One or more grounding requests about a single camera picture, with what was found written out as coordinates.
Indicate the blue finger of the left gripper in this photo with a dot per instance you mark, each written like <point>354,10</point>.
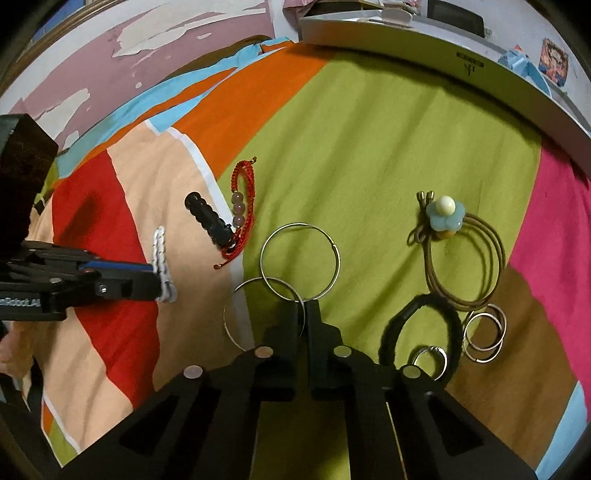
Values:
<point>122,280</point>

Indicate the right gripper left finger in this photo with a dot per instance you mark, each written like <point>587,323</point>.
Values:
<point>203,423</point>

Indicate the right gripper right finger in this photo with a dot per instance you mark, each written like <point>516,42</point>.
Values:
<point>400,423</point>

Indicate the small silver hoop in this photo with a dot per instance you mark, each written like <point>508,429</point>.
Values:
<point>435,352</point>

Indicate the beige hair claw clip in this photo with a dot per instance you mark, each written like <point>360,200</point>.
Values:
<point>394,16</point>

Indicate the person left hand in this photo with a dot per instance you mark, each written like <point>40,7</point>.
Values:
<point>16,349</point>

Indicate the colourful striped bedspread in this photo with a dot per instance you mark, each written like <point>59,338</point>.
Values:
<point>363,182</point>

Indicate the grey shallow tray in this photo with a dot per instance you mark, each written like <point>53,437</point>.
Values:
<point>463,56</point>

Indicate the anime character poster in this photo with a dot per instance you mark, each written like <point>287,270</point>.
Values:
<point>554,63</point>

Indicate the black office chair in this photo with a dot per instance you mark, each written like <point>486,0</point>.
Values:
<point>456,16</point>

